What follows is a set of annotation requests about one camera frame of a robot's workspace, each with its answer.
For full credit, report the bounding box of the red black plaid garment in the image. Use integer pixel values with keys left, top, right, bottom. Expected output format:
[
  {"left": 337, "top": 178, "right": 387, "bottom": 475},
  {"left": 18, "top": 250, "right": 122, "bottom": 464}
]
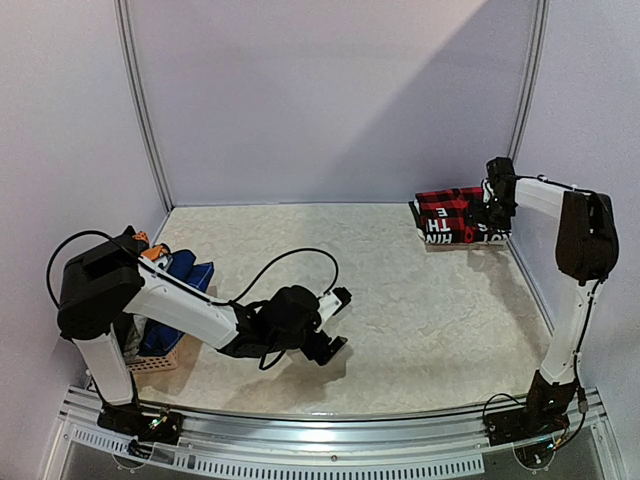
[{"left": 412, "top": 187, "right": 511, "bottom": 245}]

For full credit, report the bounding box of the white and green raglan shirt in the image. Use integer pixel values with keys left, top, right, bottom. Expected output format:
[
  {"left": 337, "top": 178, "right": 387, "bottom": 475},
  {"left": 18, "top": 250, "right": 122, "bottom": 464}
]
[{"left": 408, "top": 200, "right": 425, "bottom": 242}]

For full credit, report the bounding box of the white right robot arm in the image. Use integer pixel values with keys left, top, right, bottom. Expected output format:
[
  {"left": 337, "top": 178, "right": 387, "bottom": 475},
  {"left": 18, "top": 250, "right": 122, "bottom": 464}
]
[{"left": 471, "top": 174, "right": 619, "bottom": 387}]

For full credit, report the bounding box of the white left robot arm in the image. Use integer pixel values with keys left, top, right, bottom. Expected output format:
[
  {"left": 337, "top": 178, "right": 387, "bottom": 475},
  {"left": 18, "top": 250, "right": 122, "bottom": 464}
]
[{"left": 57, "top": 244, "right": 352, "bottom": 434}]

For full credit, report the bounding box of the pink plastic laundry basket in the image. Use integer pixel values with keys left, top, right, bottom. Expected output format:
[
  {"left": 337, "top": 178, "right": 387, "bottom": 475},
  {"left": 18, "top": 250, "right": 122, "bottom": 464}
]
[{"left": 125, "top": 346, "right": 178, "bottom": 374}]

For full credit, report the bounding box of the blue garment in basket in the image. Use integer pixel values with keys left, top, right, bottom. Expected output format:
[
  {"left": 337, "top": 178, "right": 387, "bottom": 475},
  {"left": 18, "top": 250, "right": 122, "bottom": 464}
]
[{"left": 139, "top": 250, "right": 214, "bottom": 357}]

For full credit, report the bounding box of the white orange printed garment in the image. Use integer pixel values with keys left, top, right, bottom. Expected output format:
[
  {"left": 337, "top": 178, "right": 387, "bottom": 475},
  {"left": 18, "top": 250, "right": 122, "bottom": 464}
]
[{"left": 132, "top": 231, "right": 172, "bottom": 268}]

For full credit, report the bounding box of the black printed garment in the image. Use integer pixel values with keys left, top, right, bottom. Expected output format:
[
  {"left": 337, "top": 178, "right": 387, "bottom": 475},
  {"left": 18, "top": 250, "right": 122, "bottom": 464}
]
[{"left": 117, "top": 225, "right": 139, "bottom": 252}]

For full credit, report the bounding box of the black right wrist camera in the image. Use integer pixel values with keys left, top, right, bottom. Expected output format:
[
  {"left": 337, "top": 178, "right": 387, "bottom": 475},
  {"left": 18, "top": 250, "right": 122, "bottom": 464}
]
[{"left": 482, "top": 157, "right": 517, "bottom": 203}]

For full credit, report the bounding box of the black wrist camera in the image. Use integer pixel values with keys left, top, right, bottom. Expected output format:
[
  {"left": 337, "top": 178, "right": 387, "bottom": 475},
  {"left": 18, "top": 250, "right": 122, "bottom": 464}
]
[
  {"left": 318, "top": 287, "right": 352, "bottom": 326},
  {"left": 482, "top": 157, "right": 517, "bottom": 203}
]

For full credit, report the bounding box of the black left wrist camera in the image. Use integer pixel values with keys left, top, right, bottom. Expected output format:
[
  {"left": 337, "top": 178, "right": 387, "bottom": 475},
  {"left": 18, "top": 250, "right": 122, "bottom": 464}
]
[{"left": 318, "top": 287, "right": 352, "bottom": 326}]

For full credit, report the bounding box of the front aluminium rail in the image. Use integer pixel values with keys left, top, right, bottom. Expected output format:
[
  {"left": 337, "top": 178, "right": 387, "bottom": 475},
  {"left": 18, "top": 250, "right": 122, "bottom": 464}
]
[{"left": 42, "top": 387, "right": 625, "bottom": 479}]

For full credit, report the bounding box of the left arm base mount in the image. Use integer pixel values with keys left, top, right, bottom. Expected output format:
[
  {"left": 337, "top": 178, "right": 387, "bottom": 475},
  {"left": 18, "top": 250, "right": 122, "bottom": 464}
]
[{"left": 97, "top": 404, "right": 185, "bottom": 445}]

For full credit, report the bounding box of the right aluminium frame post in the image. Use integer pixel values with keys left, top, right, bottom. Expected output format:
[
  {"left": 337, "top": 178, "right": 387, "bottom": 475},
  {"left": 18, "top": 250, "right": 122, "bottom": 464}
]
[{"left": 508, "top": 0, "right": 550, "bottom": 165}]

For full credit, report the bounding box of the aluminium frame post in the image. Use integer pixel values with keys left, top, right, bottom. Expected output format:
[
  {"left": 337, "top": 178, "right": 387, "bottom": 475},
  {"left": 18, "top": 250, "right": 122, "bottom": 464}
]
[
  {"left": 508, "top": 0, "right": 550, "bottom": 165},
  {"left": 114, "top": 0, "right": 175, "bottom": 214}
]

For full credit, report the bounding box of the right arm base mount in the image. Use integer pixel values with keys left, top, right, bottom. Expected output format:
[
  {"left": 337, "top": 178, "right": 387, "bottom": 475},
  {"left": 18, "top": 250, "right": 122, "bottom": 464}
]
[{"left": 482, "top": 371, "right": 585, "bottom": 446}]

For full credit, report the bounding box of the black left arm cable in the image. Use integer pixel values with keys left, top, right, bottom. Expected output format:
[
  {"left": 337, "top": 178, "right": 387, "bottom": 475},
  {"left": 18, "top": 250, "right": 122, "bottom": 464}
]
[{"left": 45, "top": 229, "right": 340, "bottom": 371}]

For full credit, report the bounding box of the left aluminium frame post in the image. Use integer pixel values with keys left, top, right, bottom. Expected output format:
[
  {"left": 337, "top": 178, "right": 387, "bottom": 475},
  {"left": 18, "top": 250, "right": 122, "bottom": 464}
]
[{"left": 114, "top": 0, "right": 175, "bottom": 214}]

